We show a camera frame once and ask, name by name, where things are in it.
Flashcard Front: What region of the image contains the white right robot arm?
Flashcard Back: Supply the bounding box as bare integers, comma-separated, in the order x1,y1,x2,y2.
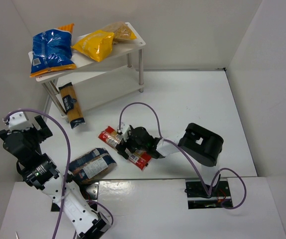
115,123,224,198

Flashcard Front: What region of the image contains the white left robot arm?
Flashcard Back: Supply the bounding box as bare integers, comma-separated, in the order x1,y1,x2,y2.
0,111,112,239

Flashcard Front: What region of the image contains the dark blue pasta bag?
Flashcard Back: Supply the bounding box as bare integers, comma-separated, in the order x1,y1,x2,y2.
69,148,117,184

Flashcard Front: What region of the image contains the white two-tier metal shelf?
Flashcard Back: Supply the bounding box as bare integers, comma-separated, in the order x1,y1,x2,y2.
35,22,146,117

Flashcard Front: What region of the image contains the clear bag of pasta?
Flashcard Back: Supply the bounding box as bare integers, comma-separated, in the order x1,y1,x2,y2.
101,21,137,44

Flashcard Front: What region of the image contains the blue label spaghetti pack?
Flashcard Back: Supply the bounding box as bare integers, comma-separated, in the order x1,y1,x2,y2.
59,82,85,129

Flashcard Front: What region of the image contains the blue orange snack bag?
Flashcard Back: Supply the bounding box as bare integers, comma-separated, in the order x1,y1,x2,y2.
30,23,76,77

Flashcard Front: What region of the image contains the yellow snack bag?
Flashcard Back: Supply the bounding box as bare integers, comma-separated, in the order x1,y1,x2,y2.
72,30,114,62

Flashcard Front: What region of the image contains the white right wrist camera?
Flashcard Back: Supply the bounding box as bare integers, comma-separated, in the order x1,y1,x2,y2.
117,122,131,141

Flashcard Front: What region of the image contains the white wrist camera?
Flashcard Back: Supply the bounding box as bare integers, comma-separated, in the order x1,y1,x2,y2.
117,122,131,141
8,112,33,131

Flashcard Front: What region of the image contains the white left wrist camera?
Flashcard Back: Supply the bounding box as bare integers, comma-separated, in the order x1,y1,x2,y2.
8,112,33,131

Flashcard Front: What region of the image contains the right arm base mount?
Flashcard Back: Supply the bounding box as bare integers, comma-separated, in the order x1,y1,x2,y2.
185,180,233,209

